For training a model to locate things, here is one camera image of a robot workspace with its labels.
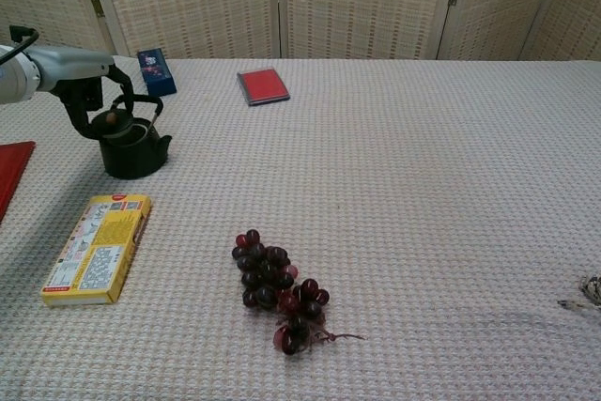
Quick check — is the grey black left robot hand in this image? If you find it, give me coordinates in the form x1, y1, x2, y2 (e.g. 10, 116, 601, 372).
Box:
27, 45, 135, 137

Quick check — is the black pot lid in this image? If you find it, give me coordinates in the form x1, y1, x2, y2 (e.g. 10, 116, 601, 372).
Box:
89, 108, 136, 140

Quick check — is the black teapot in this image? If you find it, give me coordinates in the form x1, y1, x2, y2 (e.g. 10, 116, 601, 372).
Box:
96, 94, 174, 180

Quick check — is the blue patterned box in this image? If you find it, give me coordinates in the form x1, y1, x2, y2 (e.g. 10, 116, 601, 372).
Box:
136, 48, 178, 97

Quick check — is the large red certificate folder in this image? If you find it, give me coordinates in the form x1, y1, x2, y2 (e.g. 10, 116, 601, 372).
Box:
0, 140, 37, 224

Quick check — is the yellow printed box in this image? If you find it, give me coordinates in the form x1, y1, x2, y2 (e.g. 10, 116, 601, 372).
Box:
39, 193, 153, 308

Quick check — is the small red notebook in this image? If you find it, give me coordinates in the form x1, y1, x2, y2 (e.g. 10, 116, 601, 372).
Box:
236, 69, 291, 107

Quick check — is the dark red grape bunch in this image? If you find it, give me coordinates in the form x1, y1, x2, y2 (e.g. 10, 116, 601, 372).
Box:
231, 228, 366, 357

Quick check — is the woven folding screen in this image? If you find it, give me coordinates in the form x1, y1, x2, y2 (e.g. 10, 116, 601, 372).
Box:
0, 0, 601, 62

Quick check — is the white woven tablecloth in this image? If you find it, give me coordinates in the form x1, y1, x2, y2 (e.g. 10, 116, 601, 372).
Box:
0, 57, 601, 401

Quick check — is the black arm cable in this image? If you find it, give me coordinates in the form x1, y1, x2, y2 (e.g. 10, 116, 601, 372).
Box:
0, 24, 40, 67

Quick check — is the coiled beige rope bundle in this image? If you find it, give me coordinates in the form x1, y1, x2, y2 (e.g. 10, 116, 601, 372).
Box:
557, 273, 601, 313

